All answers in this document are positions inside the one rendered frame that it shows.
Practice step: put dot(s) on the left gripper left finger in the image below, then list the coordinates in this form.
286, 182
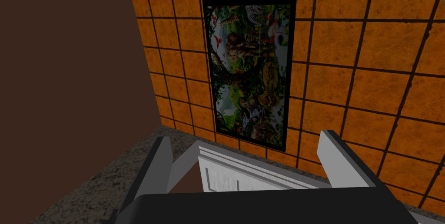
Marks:
157, 170

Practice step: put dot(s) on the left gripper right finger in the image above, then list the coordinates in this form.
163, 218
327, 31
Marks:
342, 165

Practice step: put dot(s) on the white panelled door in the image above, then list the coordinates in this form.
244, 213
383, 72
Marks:
240, 175

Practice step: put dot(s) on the black-framed jungle animal picture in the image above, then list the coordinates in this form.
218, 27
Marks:
248, 71

